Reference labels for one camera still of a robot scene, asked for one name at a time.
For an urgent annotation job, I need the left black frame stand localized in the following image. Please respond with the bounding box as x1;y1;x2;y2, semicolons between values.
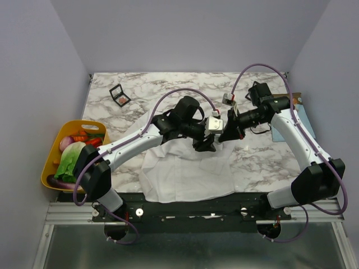
109;84;131;108

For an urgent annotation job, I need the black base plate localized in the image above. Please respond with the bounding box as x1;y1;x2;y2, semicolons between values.
57;193;291;234

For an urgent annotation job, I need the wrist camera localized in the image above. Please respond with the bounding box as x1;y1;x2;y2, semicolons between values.
204;116;224;137
222;93;238;115

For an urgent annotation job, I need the orange toy carrot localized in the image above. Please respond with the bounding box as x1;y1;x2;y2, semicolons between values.
71;130;88;142

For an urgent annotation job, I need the white button shirt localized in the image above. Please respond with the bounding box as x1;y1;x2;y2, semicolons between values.
119;110;236;203

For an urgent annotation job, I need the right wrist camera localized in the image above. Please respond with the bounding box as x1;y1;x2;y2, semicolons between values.
222;93;238;115

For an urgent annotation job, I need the yellow plastic basket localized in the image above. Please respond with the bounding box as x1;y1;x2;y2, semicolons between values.
41;120;110;193

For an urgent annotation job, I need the purple toy eggplant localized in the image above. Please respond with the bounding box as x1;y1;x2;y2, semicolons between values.
47;174;75;191

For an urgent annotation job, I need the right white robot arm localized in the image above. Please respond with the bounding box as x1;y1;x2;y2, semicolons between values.
219;82;345;220

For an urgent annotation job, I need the aluminium rail frame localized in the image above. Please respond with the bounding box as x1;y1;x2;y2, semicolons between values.
33;202;358;268

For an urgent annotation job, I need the green toy lettuce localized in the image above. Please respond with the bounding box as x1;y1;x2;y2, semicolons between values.
54;142;86;183

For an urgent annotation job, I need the purple toy onion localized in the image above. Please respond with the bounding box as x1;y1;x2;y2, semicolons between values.
59;136;75;152

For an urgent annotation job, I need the blue chips bag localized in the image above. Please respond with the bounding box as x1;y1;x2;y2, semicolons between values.
271;92;316;142

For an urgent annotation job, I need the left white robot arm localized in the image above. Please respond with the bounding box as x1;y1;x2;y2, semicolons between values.
73;96;223;221

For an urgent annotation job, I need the red toy pepper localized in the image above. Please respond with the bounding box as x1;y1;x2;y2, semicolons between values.
85;137;103;148

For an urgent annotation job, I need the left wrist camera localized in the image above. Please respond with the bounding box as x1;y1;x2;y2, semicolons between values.
204;116;224;137

